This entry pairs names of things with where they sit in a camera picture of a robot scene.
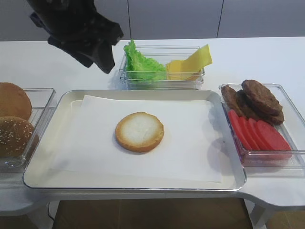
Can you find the green lettuce leaf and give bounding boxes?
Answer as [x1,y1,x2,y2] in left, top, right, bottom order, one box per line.
[123,40,166,80]

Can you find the bun half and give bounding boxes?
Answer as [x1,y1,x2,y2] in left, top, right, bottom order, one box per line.
[115,112,164,153]
[0,83,32,120]

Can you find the front red tomato slice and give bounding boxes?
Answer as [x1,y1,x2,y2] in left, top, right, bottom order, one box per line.
[254,120,292,160]

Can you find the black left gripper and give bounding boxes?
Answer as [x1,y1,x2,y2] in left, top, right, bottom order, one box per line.
[28,0,123,74]

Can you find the red tomato slice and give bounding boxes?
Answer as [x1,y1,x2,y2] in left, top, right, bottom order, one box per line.
[239,116,260,150]
[228,109,252,150]
[254,120,292,160]
[246,118,265,150]

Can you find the left brown beef patty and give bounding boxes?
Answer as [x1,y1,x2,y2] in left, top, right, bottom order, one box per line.
[221,85,245,117]

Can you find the brown beef patty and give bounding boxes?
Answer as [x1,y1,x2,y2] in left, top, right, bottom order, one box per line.
[235,90,285,125]
[221,85,245,117]
[241,80,283,115]

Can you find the middle brown beef patty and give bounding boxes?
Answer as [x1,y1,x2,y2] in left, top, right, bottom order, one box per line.
[235,90,285,125]

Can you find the clear plastic bun container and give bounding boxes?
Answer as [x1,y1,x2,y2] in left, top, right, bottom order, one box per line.
[0,88,57,173]

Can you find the flat yellow cheese slice stack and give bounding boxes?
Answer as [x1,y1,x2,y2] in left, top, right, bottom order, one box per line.
[165,60,201,81]

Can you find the clear plastic patty tomato container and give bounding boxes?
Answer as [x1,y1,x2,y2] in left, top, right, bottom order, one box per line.
[219,83,305,177]

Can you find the upright yellow cheese slice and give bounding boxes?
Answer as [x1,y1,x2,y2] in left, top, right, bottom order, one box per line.
[182,44,213,73]

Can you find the clear plastic lettuce cheese container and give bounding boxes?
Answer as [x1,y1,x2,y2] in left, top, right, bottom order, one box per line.
[119,44,205,90]

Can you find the rear red tomato slice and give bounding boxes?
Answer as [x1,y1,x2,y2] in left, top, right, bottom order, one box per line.
[228,109,252,150]

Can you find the top brown beef patty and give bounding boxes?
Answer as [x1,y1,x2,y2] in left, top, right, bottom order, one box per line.
[241,80,283,115]

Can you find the white parchment paper sheet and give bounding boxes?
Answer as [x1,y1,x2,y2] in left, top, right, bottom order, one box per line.
[52,95,221,182]

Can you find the silver metal baking tray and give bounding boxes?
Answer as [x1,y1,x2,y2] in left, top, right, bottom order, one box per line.
[23,90,246,192]

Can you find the sesame top bun front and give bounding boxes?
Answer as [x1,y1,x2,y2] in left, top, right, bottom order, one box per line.
[0,116,34,157]

